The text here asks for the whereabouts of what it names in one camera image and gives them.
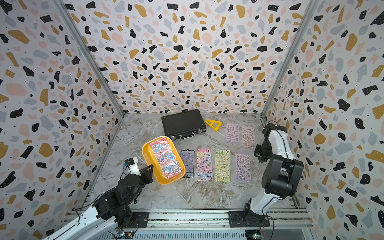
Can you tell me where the yellow storage tray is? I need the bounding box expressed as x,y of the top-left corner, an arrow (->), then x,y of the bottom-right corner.
142,136 -> 186,185

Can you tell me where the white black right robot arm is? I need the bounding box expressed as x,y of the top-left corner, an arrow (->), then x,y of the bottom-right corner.
243,121 -> 304,226

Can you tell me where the yellow triangle ruler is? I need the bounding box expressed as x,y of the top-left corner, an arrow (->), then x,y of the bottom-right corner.
205,119 -> 223,132

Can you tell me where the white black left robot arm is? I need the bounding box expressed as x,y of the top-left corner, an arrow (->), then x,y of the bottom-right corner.
46,165 -> 154,240

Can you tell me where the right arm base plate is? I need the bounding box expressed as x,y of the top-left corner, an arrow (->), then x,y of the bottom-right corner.
228,211 -> 270,228

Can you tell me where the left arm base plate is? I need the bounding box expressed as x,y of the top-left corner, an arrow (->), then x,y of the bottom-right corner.
118,212 -> 150,229

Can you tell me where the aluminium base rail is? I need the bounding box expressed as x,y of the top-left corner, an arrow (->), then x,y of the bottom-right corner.
49,209 -> 317,240

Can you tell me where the black briefcase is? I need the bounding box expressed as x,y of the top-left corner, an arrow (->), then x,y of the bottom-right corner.
161,109 -> 207,140

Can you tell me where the pink cat sticker sheet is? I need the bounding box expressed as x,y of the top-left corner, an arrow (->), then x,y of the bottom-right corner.
197,149 -> 214,182

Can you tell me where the green animal sticker sheet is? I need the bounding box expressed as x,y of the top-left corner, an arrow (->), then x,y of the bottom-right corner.
214,150 -> 231,183

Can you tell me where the purple pink sticker sheet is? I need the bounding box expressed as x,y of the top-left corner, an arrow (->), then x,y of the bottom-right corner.
235,153 -> 252,182

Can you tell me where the blue pink sticker sheet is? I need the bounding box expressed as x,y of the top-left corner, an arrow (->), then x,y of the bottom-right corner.
150,138 -> 183,180

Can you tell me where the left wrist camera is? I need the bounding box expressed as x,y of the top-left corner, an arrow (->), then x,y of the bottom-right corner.
124,157 -> 141,177

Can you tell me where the holographic sticker sheet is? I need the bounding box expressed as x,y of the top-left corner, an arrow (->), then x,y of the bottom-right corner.
180,150 -> 195,178

